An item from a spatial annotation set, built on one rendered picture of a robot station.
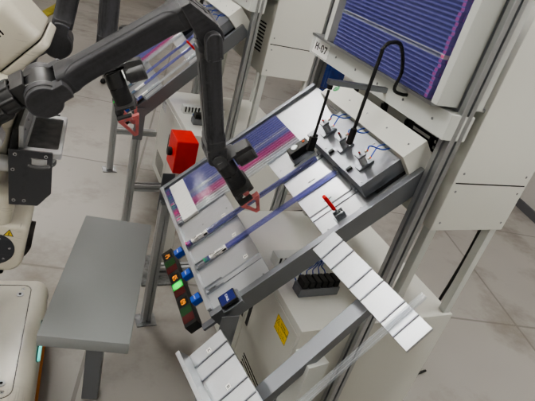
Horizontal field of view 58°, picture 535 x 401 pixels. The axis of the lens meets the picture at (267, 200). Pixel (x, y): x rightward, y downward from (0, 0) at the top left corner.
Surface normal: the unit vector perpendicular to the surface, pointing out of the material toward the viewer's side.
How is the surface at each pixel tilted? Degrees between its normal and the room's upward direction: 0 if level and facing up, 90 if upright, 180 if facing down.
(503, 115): 90
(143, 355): 0
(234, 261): 43
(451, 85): 90
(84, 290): 0
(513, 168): 90
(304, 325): 0
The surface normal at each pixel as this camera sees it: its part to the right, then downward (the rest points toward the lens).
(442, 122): -0.90, -0.02
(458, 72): 0.37, 0.53
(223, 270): -0.44, -0.63
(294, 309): 0.25, -0.85
